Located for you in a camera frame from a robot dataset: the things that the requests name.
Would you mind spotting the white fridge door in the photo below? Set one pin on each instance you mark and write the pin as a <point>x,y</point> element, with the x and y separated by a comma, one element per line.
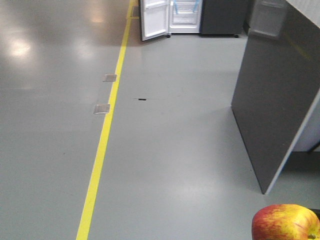
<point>154,18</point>

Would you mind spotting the red yellow apple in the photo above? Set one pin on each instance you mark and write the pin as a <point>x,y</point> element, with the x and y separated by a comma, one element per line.
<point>285,222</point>

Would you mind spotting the dark grey fridge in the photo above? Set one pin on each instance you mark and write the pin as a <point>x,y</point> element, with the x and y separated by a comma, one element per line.
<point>222,18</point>

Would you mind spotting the near metal floor plate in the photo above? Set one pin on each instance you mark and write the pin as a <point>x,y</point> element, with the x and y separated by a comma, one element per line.
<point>101,109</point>

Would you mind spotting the metal floor plate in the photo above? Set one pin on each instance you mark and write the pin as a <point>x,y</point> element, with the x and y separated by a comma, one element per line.
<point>109,78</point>
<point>101,109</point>

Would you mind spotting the far metal floor plate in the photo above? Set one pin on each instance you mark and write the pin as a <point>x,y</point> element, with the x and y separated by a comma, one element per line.
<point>109,78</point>

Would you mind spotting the dark grey cabinet panel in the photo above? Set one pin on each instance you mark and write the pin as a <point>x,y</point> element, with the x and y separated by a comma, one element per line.
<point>276,101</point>

